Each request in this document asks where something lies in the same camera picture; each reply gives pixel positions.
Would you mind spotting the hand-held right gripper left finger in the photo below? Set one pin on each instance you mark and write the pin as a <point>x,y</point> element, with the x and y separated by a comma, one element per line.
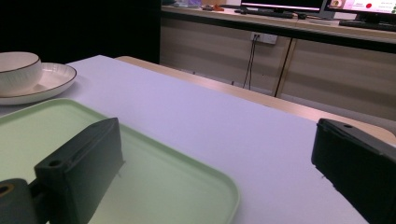
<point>82,174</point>

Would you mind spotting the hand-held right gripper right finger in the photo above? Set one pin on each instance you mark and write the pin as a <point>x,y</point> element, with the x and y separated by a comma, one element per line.
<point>358,161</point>

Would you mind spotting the light green plastic tray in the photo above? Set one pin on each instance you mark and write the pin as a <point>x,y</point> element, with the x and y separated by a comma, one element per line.
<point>162,183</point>

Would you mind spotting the long wooden counter cabinet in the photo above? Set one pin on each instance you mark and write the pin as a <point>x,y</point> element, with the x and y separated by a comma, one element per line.
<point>327,68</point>

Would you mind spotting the white plate with dark rim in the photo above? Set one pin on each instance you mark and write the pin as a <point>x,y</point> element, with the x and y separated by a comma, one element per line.
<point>53,79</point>

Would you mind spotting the white bowl with dark rim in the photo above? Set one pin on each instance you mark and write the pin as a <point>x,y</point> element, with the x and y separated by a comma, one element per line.
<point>17,73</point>

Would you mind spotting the black keyboard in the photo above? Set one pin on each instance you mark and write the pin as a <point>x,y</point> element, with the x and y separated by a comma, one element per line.
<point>367,25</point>
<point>264,13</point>

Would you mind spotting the white table mat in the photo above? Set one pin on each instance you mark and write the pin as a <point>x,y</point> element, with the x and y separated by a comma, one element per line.
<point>218,130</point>

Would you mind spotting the computer monitor with bright screen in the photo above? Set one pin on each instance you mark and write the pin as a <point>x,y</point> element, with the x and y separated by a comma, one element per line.
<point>362,7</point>

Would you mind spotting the black computer monitor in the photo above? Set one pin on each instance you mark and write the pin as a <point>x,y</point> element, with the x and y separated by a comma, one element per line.
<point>281,4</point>

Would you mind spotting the white wall power socket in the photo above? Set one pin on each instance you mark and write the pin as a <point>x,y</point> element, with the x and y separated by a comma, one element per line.
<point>264,38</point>

